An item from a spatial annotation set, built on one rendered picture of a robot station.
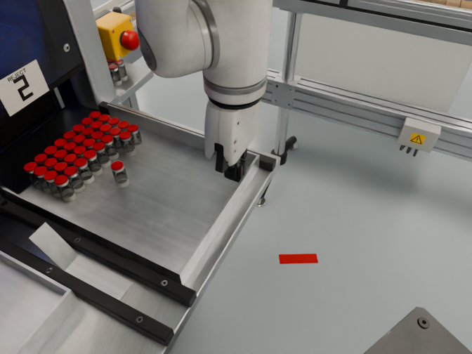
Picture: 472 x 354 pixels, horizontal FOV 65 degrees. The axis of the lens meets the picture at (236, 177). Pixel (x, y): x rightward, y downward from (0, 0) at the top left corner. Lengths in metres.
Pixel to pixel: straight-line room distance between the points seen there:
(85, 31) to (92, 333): 0.53
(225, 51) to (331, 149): 1.69
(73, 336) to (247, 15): 0.44
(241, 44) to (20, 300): 0.44
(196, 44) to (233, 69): 0.06
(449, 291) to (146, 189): 1.35
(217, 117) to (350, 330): 1.16
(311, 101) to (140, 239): 1.08
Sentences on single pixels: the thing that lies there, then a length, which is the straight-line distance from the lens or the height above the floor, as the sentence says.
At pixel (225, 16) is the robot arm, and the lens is 0.42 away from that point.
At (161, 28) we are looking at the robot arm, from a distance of 0.38.
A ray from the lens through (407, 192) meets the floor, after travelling 1.98.
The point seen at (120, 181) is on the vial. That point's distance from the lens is 0.66.
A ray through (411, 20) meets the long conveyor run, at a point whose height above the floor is 0.88.
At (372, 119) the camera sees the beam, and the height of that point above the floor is 0.50.
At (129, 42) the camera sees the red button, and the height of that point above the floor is 1.00.
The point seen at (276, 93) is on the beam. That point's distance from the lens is 1.56.
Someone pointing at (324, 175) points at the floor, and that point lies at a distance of 1.93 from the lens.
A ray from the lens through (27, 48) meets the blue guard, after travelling 0.71.
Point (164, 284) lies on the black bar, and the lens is 0.53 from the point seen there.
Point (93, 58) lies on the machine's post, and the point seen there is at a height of 0.99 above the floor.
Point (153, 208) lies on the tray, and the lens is 0.63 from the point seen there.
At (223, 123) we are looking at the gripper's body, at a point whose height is 1.06.
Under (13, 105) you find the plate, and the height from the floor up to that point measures 1.00.
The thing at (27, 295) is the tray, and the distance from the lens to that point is 0.61.
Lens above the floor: 1.36
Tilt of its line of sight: 47 degrees down
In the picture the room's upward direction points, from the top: straight up
